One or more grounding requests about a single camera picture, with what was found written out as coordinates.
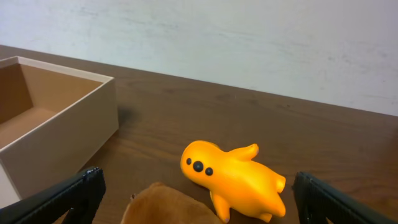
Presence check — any brown plush toy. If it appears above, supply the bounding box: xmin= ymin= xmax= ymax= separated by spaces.
xmin=121 ymin=182 xmax=221 ymax=224

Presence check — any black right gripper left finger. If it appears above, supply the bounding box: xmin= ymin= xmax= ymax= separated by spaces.
xmin=1 ymin=167 xmax=106 ymax=224

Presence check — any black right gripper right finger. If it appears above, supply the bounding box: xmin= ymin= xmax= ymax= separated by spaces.
xmin=292 ymin=172 xmax=397 ymax=224

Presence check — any orange squishy figure toy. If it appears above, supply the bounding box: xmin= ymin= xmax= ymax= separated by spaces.
xmin=180 ymin=140 xmax=286 ymax=223

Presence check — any white cardboard box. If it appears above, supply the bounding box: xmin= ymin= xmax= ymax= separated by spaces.
xmin=1 ymin=56 xmax=119 ymax=207

